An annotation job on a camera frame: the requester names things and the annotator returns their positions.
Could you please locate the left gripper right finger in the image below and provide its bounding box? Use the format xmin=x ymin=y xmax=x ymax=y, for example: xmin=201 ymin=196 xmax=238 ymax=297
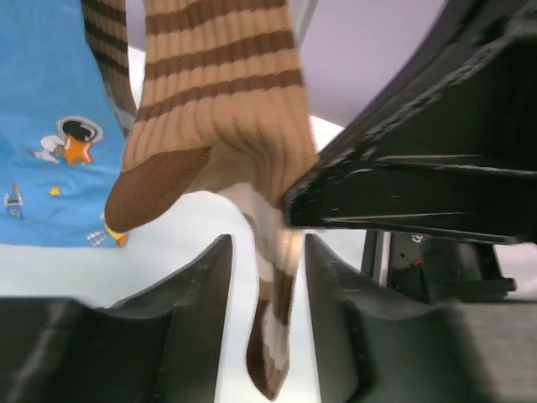
xmin=305 ymin=234 xmax=536 ymax=402

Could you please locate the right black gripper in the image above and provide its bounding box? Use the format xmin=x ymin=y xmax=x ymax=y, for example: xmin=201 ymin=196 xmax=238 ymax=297
xmin=282 ymin=1 xmax=536 ymax=243

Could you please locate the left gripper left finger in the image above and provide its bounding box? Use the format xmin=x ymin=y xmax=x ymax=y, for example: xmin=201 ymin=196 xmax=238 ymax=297
xmin=1 ymin=235 xmax=232 ymax=403

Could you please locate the brown striped sock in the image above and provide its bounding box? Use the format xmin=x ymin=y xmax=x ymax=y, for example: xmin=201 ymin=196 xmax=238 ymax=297
xmin=105 ymin=1 xmax=317 ymax=400
xmin=81 ymin=0 xmax=137 ymax=136

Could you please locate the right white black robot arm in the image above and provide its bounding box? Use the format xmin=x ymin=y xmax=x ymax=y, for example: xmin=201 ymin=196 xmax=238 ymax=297
xmin=282 ymin=1 xmax=536 ymax=301

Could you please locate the blue cartoon print sock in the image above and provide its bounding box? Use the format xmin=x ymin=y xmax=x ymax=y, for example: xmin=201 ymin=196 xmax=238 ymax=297
xmin=1 ymin=0 xmax=128 ymax=247

